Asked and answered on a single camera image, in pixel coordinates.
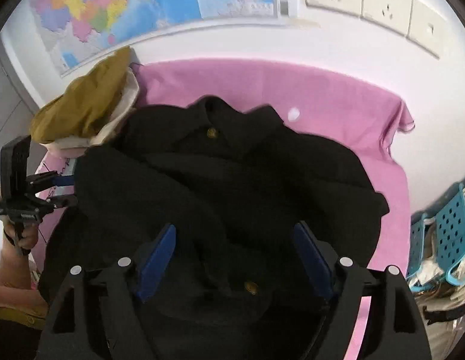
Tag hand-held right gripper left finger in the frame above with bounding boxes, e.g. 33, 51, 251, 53
37, 222, 178, 360

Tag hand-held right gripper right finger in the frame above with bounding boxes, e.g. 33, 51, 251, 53
293, 220, 433, 360

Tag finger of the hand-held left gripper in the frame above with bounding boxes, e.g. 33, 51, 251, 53
34, 194, 79, 214
28, 170, 76, 194

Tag black jacket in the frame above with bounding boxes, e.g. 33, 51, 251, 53
37, 95, 391, 360

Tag person's left forearm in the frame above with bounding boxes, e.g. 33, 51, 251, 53
0, 245, 49, 317

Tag olive and cream clothes pile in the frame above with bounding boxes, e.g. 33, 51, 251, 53
45, 69, 139, 149

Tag person's left hand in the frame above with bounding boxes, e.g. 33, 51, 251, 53
3, 224, 39, 257

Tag pinkish beige folded garment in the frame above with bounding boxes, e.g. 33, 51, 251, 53
49, 144, 87, 160

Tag mustard folded garment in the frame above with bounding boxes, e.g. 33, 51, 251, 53
30, 45, 133, 145

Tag teal plastic basket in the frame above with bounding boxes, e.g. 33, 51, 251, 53
407, 212, 443, 293
431, 183, 465, 287

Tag teal perforated plastic baskets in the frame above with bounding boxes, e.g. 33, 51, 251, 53
405, 187, 465, 346

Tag person's dark clothing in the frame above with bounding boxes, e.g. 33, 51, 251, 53
0, 304, 49, 360

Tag clear plastic bag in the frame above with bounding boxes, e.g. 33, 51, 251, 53
429, 304, 465, 360

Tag pink daisy-print blanket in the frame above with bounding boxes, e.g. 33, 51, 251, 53
32, 58, 416, 360

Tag colourful wall map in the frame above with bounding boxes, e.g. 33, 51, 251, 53
28, 0, 293, 79

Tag white wall switch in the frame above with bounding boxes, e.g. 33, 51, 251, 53
407, 0, 449, 59

